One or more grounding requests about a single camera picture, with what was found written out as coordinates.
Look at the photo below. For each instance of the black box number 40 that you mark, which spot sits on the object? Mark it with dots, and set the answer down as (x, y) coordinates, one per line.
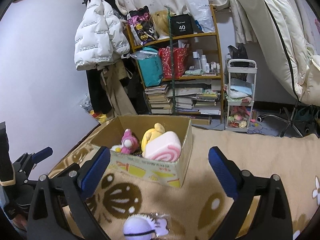
(181, 25)

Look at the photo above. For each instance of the green pole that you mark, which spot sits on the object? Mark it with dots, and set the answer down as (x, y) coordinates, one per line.
(171, 61)

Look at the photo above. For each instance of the beige patterned plush rug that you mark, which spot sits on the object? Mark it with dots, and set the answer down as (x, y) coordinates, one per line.
(190, 191)

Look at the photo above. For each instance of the white plastic bag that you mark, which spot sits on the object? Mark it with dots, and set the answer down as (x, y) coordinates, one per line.
(201, 12)

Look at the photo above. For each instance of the red gift bag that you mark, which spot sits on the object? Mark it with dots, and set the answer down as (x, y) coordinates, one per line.
(180, 61)

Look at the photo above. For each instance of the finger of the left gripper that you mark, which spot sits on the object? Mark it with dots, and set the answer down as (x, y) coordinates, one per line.
(41, 155)

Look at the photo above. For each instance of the clear bag with purple item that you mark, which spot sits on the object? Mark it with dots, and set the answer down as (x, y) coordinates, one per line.
(158, 223)

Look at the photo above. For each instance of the black pink printed bag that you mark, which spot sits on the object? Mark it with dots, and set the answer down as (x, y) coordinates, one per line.
(141, 26)

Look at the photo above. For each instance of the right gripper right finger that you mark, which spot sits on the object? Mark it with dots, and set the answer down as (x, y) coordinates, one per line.
(272, 219)

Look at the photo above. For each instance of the pink bear plush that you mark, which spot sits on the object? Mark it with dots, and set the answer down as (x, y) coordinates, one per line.
(129, 143)

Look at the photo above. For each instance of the teal shopping bag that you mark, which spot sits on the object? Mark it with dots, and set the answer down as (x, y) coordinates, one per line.
(150, 66)

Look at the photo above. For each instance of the pink white roll cushion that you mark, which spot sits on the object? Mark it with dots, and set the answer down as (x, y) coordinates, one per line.
(166, 147)

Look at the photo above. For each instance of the white rolling cart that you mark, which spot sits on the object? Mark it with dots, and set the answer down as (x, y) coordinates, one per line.
(240, 94)

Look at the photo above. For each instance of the white puffer jacket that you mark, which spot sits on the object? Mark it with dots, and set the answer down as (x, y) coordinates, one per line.
(99, 38)

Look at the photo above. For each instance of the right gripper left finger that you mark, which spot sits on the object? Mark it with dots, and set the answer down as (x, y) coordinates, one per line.
(46, 219)

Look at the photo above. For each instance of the beige hanging coat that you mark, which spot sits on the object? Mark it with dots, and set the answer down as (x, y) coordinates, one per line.
(120, 103)

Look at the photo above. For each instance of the printed cardboard box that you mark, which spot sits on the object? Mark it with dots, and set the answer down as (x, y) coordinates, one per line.
(150, 159)

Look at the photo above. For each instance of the purple haired doll plush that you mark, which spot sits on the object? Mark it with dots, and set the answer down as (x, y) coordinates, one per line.
(137, 228)

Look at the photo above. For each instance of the yellow dog plush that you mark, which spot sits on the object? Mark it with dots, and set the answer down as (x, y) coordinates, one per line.
(150, 135)

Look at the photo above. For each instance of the stack of books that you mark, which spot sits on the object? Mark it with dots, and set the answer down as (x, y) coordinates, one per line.
(186, 97)

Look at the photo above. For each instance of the blonde wig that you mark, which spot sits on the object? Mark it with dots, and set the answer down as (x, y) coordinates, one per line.
(161, 23)

